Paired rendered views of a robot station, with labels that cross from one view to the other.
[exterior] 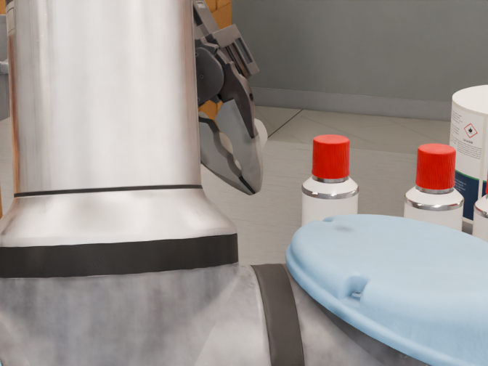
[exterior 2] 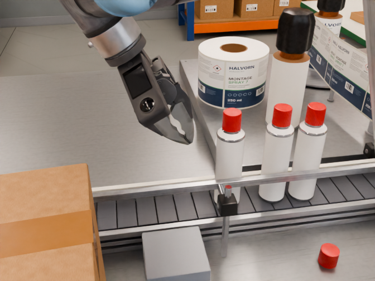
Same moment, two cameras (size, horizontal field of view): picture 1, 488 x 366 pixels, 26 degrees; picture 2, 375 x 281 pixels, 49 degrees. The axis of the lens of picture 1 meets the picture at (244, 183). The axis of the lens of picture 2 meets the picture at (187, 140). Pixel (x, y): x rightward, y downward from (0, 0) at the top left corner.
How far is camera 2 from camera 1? 51 cm
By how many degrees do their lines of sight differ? 31
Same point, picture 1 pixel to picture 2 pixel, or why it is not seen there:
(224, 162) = (176, 133)
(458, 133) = (209, 69)
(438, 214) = (289, 137)
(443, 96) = not seen: hidden behind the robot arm
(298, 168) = (105, 86)
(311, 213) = (228, 149)
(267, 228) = (121, 127)
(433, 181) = (285, 123)
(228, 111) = (178, 108)
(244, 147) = (187, 124)
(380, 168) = not seen: hidden behind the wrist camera
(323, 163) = (232, 125)
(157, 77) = not seen: outside the picture
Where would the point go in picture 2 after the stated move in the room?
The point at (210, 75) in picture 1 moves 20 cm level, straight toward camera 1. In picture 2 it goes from (169, 92) to (246, 150)
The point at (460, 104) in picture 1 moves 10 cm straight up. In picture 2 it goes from (209, 56) to (210, 19)
